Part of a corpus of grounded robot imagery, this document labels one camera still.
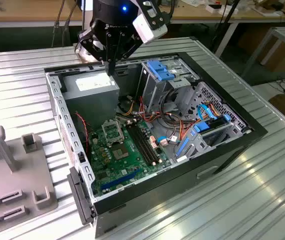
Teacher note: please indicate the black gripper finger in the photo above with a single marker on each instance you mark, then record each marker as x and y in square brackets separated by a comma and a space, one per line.
[132, 43]
[86, 41]

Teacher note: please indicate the metal locking lever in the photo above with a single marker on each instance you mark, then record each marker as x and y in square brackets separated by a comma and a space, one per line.
[122, 131]

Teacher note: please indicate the CPU socket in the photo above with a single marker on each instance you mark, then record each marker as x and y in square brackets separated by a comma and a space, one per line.
[119, 153]

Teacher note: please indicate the blue plastic drive latch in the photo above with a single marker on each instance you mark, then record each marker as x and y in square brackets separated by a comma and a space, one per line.
[161, 71]

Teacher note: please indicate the grey metal drive cage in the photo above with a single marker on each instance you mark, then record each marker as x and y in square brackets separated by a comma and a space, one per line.
[157, 92]

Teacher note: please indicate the grey power supply unit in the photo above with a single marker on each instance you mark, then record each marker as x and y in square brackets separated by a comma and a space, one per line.
[87, 107]

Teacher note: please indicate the black tripod pole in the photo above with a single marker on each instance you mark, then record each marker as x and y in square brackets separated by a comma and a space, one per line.
[226, 23]

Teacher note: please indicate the white flat box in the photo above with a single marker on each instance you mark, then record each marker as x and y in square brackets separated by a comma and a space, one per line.
[223, 10]

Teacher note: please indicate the black RAM slot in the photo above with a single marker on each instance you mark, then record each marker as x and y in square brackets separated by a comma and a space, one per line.
[147, 142]
[140, 145]

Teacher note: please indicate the pink port connectors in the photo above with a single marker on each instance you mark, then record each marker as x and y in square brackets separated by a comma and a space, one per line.
[153, 143]

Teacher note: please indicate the blue disk carrier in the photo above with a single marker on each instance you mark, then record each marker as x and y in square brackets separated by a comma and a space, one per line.
[201, 127]

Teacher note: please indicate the grey metal disk bay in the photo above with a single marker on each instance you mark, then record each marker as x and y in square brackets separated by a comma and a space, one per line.
[194, 150]

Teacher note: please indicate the green motherboard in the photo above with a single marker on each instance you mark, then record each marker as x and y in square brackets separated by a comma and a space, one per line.
[114, 172]

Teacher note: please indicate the blue expansion slot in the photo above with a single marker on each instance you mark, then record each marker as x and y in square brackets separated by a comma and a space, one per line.
[119, 179]

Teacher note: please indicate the small cardboard box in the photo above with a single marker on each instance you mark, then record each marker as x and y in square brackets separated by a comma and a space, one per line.
[267, 8]

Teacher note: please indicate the large cardboard box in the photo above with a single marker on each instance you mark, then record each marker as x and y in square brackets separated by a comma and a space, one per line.
[282, 57]

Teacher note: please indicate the dark grey case front bezel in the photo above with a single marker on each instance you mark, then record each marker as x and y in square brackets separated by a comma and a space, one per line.
[78, 195]

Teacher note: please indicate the black open PC case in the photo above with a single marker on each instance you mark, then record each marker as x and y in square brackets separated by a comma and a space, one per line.
[157, 197]

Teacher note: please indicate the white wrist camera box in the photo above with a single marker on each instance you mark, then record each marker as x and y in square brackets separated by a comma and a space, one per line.
[147, 30]

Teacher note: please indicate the black camera mounting bracket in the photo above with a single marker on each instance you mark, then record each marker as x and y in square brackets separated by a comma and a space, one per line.
[163, 18]

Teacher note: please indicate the blue plastic rail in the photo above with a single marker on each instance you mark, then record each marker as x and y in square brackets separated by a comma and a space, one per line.
[182, 147]

